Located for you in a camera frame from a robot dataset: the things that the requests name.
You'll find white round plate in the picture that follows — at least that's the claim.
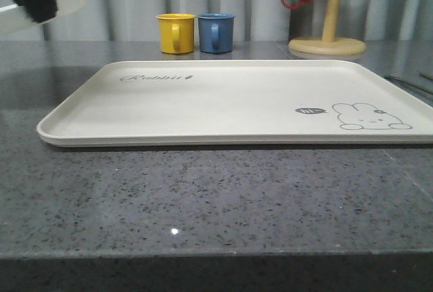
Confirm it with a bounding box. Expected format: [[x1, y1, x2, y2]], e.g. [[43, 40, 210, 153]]
[[1, 0, 86, 34]]

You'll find silver spoon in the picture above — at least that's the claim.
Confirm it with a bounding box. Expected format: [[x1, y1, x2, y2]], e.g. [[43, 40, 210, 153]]
[[419, 72, 433, 81]]

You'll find cream rabbit serving tray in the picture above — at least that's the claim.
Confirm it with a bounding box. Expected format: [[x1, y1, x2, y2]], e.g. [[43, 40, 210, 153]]
[[37, 60, 432, 147]]

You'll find silver chopstick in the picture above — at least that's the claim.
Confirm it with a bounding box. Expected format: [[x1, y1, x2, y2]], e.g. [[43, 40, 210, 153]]
[[384, 76, 432, 95]]

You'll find blue mug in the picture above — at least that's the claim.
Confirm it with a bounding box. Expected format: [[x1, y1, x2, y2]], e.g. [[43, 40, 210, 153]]
[[198, 13, 235, 54]]

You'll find yellow mug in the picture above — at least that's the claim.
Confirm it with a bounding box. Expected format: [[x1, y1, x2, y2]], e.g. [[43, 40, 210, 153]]
[[156, 13, 196, 54]]

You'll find wooden mug tree stand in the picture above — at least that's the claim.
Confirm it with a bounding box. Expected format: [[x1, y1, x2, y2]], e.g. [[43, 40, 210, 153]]
[[288, 0, 366, 55]]

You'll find grey curtain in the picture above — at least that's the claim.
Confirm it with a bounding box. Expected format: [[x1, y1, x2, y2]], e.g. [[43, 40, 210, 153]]
[[3, 0, 432, 41]]

